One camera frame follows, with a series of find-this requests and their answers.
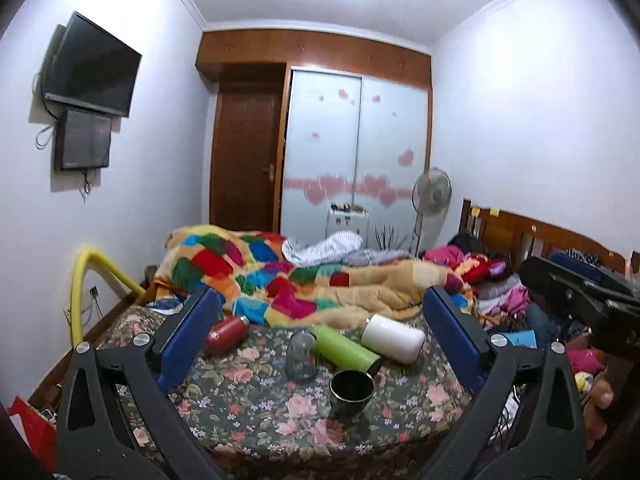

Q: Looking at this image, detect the dark green mug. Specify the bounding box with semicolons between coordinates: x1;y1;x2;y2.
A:
329;370;375;419

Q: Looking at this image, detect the clear glass cup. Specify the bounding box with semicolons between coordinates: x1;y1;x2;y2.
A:
285;330;318;382

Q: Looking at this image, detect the person's hand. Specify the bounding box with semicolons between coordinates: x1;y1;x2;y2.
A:
582;368;614;450

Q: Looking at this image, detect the red box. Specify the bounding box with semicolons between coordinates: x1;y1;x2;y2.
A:
8;396;56;474

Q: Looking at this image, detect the pile of colourful clothes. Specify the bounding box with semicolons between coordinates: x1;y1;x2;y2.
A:
423;232;582;392

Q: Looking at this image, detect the wooden headboard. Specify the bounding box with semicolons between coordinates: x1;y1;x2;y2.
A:
459;200;630;274

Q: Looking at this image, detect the floral dark bedspread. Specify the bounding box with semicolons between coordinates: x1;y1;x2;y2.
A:
94;303;482;476

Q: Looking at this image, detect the red thermos bottle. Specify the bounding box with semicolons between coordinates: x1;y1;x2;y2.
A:
205;315;250;354

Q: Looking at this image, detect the white tumbler bottle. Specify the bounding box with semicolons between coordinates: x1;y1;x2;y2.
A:
361;314;426;365

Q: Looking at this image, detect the white standing fan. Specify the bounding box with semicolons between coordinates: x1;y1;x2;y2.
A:
410;168;452;256

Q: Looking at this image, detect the green tumbler bottle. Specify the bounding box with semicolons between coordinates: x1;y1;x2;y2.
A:
311;325;383;377

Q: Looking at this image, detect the colourful patchwork blanket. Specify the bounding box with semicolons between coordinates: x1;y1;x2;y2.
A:
153;226;472;330

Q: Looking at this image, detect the white patterned pillow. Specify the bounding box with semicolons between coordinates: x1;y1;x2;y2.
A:
281;231;363;268

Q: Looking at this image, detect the white small appliance box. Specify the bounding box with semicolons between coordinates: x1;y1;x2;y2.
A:
326;203;370;244

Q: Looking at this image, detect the white sliding wardrobe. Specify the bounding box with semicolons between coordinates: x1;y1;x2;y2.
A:
279;70;428;249

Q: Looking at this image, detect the brown wooden door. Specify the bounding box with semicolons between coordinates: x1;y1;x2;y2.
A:
209;80;283;231

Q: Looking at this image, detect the yellow foam-padded bed rail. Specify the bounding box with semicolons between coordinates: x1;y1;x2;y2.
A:
67;244;144;348

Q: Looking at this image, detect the small black wall monitor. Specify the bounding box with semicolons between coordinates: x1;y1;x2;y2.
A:
53;108;113;172

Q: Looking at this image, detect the black wall television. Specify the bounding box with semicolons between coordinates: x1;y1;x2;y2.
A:
42;12;142;117

